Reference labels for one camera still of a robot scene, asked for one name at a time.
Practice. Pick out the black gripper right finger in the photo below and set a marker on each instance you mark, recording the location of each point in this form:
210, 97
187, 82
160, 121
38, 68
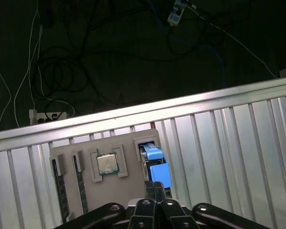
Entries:
176, 214

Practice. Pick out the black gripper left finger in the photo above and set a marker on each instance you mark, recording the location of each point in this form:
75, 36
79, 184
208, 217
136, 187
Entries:
143, 214

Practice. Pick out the hard disk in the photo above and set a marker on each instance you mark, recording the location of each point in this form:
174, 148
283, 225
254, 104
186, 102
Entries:
160, 176

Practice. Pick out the grey parts rack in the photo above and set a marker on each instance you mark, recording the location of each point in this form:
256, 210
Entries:
128, 188

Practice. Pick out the silver CPU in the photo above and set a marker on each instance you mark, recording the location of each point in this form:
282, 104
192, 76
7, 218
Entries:
108, 164

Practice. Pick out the dark RAM stick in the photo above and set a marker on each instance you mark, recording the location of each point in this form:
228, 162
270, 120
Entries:
82, 186
60, 190

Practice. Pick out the white power strip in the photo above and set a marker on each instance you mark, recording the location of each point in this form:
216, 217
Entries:
38, 117
176, 14

